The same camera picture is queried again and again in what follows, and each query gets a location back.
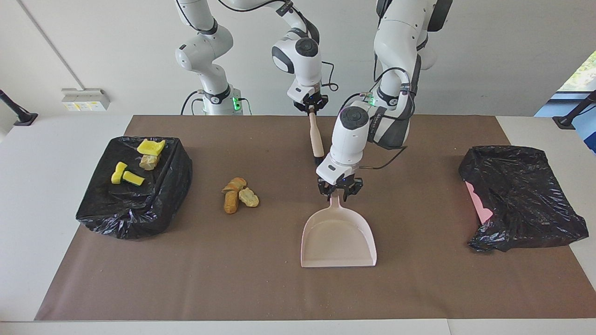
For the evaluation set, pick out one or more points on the black framed window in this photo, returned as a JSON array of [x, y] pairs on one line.
[[582, 74]]

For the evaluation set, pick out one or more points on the beige plastic dustpan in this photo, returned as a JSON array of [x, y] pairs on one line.
[[337, 237]]

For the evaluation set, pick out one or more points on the white wall socket box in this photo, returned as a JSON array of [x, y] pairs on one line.
[[86, 100]]

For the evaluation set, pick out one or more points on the yellow green sponge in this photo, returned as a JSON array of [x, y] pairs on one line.
[[132, 177]]

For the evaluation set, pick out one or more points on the orange striped bread piece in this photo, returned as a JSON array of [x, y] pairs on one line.
[[235, 184]]

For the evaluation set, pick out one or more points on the pink plastic bin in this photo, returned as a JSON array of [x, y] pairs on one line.
[[479, 204]]

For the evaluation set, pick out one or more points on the plain yellow sponge chunk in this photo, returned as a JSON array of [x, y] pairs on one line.
[[118, 173]]

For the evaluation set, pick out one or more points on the notched yellow sponge piece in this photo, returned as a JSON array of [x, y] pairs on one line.
[[150, 146]]

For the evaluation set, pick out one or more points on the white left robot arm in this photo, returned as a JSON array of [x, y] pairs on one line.
[[351, 139]]

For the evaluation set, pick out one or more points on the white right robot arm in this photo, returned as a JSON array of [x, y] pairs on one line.
[[302, 60]]

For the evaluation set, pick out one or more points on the black bag fully covering bin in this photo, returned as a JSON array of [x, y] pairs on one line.
[[130, 209]]

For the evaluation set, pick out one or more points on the brown bread roll piece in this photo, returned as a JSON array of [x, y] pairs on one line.
[[230, 202]]

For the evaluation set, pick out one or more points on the brown paper table mat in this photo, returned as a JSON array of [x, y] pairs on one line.
[[209, 279]]

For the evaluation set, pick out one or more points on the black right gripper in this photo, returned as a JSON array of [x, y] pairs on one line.
[[311, 98]]

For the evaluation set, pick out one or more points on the black clamp stand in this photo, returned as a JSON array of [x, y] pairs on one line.
[[570, 118], [18, 114]]

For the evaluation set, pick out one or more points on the black bag lining pink bin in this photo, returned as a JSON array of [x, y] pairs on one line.
[[521, 195]]

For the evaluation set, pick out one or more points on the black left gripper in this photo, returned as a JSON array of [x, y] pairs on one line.
[[341, 182]]

